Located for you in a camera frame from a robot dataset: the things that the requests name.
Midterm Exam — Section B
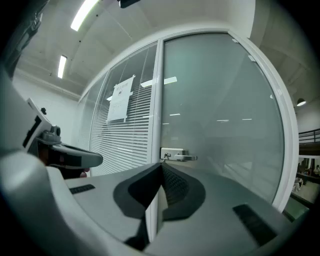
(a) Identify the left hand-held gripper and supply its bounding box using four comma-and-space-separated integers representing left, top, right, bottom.
22, 97, 104, 169

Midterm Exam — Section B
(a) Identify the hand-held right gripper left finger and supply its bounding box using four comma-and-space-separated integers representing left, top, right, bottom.
65, 161, 163, 252

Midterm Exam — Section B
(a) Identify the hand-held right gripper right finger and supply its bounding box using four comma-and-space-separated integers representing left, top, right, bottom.
144, 162, 300, 256

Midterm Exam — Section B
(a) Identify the silver door handle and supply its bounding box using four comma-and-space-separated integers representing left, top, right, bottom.
174, 149, 199, 162

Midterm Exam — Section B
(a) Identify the frosted glass door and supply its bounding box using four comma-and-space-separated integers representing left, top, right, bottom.
159, 32, 286, 204

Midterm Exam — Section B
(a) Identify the window with white blinds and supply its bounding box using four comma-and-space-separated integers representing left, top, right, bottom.
89, 42, 159, 177

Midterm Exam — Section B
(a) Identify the white paper notice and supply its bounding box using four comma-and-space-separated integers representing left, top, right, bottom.
106, 74, 137, 124

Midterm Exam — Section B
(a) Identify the long ceiling light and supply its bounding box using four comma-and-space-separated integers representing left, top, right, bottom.
70, 0, 100, 32
57, 55, 68, 79

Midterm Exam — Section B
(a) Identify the dark metal railing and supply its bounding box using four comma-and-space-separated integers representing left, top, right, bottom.
298, 128, 320, 145

